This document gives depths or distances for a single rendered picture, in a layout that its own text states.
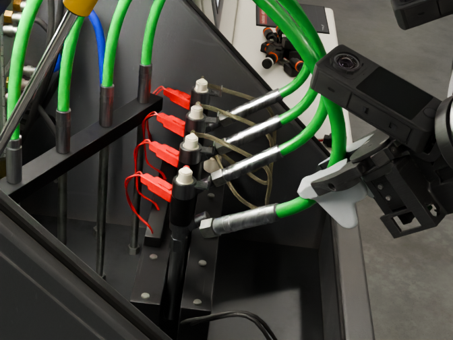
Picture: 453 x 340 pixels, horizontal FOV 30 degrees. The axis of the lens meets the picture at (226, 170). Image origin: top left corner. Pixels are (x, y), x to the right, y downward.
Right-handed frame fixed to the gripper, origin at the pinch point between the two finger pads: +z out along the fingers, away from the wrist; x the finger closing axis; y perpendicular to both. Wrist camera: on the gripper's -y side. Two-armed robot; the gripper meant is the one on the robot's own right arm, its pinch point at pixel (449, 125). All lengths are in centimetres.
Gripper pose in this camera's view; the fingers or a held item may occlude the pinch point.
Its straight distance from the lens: 96.0
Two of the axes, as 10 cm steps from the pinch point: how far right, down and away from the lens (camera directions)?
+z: -1.1, 8.4, 5.2
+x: 0.5, -5.2, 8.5
